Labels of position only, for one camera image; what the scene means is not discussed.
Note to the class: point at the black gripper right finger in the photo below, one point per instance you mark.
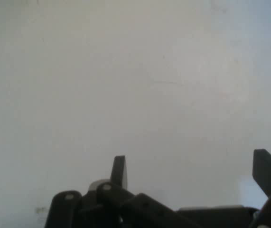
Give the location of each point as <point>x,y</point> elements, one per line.
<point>268,171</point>

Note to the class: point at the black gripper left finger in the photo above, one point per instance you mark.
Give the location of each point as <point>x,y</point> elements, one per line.
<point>106,206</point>

